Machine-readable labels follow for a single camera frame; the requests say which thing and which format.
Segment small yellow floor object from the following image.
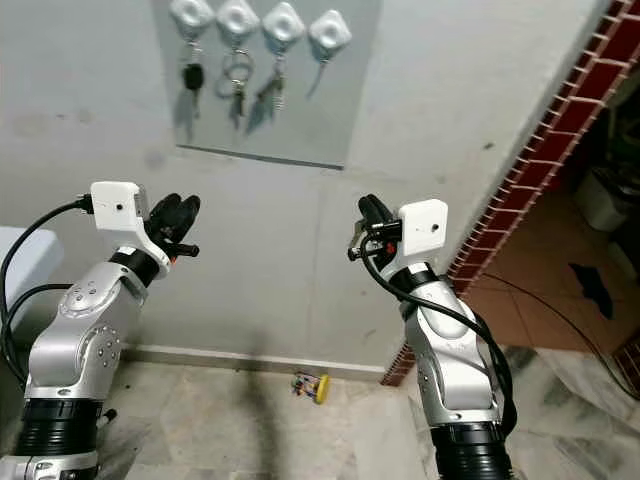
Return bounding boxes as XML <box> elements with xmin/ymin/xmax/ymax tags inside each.
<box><xmin>291</xmin><ymin>371</ymin><xmax>332</xmax><ymax>406</ymax></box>

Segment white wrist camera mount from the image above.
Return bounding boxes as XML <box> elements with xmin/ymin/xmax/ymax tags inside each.
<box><xmin>90</xmin><ymin>181</ymin><xmax>167</xmax><ymax>267</ymax></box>
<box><xmin>394</xmin><ymin>198</ymin><xmax>450</xmax><ymax>277</ymax></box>

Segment small silver key bunch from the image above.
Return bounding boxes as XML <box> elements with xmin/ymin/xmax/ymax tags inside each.
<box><xmin>347</xmin><ymin>220</ymin><xmax>367</xmax><ymax>251</ymax></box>

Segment grey wall board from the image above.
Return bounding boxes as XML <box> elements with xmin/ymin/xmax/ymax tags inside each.
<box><xmin>150</xmin><ymin>0</ymin><xmax>384</xmax><ymax>170</ymax></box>

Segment white table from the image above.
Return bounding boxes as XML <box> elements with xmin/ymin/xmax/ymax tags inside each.
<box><xmin>0</xmin><ymin>227</ymin><xmax>52</xmax><ymax>333</ymax></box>

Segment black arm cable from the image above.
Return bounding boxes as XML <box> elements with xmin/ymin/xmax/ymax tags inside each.
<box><xmin>0</xmin><ymin>197</ymin><xmax>97</xmax><ymax>383</ymax></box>
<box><xmin>360</xmin><ymin>234</ymin><xmax>520</xmax><ymax>437</ymax></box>

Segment white square wall hook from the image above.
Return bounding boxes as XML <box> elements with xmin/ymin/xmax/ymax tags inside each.
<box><xmin>169</xmin><ymin>0</ymin><xmax>216</xmax><ymax>39</ymax></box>
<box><xmin>215</xmin><ymin>0</ymin><xmax>261</xmax><ymax>47</ymax></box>
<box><xmin>261</xmin><ymin>2</ymin><xmax>307</xmax><ymax>57</ymax></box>
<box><xmin>307</xmin><ymin>9</ymin><xmax>354</xmax><ymax>67</ymax></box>

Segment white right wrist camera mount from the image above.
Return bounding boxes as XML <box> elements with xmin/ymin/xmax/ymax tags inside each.
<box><xmin>394</xmin><ymin>198</ymin><xmax>450</xmax><ymax>277</ymax></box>

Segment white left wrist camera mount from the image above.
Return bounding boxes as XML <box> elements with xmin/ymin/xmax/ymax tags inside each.
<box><xmin>90</xmin><ymin>181</ymin><xmax>167</xmax><ymax>267</ymax></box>

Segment black car key on ring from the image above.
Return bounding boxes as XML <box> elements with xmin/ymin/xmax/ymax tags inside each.
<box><xmin>181</xmin><ymin>40</ymin><xmax>206</xmax><ymax>121</ymax></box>

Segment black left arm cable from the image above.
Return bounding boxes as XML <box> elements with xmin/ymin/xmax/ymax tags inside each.
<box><xmin>0</xmin><ymin>197</ymin><xmax>97</xmax><ymax>383</ymax></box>

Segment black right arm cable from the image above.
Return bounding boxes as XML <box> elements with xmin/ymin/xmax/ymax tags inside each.
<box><xmin>360</xmin><ymin>234</ymin><xmax>520</xmax><ymax>437</ymax></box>

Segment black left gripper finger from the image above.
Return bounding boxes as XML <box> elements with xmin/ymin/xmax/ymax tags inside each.
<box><xmin>149</xmin><ymin>193</ymin><xmax>181</xmax><ymax>243</ymax></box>
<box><xmin>168</xmin><ymin>195</ymin><xmax>202</xmax><ymax>247</ymax></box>

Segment white plastic container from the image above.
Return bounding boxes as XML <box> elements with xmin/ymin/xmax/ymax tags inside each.
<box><xmin>574</xmin><ymin>164</ymin><xmax>640</xmax><ymax>234</ymax></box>

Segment black cloth on floor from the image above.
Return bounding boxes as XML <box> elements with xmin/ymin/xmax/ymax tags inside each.
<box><xmin>567</xmin><ymin>262</ymin><xmax>614</xmax><ymax>321</ymax></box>

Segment key with black tag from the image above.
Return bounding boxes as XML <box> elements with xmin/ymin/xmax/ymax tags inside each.
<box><xmin>255</xmin><ymin>54</ymin><xmax>288</xmax><ymax>115</ymax></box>

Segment silver keys on large ring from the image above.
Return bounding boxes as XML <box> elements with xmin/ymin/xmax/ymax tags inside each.
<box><xmin>223</xmin><ymin>48</ymin><xmax>255</xmax><ymax>125</ymax></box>

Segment thin black floor cable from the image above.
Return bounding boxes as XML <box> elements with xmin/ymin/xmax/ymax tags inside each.
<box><xmin>500</xmin><ymin>274</ymin><xmax>640</xmax><ymax>373</ymax></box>

